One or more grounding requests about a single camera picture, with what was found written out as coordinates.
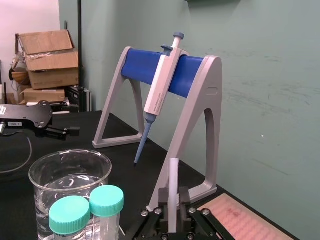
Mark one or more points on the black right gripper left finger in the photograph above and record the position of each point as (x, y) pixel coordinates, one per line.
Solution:
(151, 225)

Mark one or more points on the closed brown cardboard box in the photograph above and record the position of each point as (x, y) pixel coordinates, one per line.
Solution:
(53, 78)

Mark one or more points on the clear glass beaker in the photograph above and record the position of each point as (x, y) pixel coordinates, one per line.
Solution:
(50, 180)

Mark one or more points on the black upright pole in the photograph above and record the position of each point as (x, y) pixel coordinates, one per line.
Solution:
(80, 50)

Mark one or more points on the pink ribbed mat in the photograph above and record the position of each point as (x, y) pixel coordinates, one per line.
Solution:
(240, 220)

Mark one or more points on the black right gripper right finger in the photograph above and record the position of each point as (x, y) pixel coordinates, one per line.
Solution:
(200, 225)

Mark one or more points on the brown woven basket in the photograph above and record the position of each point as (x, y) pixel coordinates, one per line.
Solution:
(20, 76)

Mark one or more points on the flat brown cardboard box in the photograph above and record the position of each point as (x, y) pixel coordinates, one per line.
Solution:
(43, 95)

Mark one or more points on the black metal equipment stack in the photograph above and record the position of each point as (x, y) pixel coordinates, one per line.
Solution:
(78, 98)

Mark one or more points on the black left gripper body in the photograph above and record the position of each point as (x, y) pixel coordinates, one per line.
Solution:
(27, 113)

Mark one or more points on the clear vial with teal cap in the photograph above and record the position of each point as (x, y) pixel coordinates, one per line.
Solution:
(107, 200)
(68, 212)

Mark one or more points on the black table cloth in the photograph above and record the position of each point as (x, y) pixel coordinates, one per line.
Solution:
(100, 160)

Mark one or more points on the white and blue pipette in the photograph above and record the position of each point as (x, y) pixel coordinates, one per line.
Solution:
(162, 82)

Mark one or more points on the white translucent stirring rod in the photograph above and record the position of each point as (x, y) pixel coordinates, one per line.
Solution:
(173, 190)

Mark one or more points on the open brown cardboard box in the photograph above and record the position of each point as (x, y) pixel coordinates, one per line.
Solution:
(50, 55)

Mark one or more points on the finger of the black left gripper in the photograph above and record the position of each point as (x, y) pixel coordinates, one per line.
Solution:
(62, 132)
(61, 112)

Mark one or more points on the grey stand with blue bar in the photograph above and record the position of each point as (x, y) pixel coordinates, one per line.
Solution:
(197, 105)

